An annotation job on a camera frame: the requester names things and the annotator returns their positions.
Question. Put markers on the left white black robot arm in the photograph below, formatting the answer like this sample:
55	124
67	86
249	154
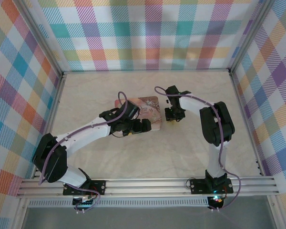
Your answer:
85	133

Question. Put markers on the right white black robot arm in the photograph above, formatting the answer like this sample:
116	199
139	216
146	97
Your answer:
195	105

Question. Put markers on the aluminium frame cross bar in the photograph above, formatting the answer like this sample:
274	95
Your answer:
145	70

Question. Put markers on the aluminium mounting rail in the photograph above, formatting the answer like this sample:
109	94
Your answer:
145	186

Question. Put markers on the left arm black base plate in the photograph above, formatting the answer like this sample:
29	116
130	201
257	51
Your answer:
100	184

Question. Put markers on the aluminium frame side rail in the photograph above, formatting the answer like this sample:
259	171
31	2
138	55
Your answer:
56	102
244	119

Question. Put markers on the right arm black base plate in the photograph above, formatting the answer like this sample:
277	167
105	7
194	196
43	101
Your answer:
197	186

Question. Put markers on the aluminium frame post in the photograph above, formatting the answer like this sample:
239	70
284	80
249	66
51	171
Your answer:
250	35
41	38

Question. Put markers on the aluminium frame leg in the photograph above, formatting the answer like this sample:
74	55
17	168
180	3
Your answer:
20	214
276	214

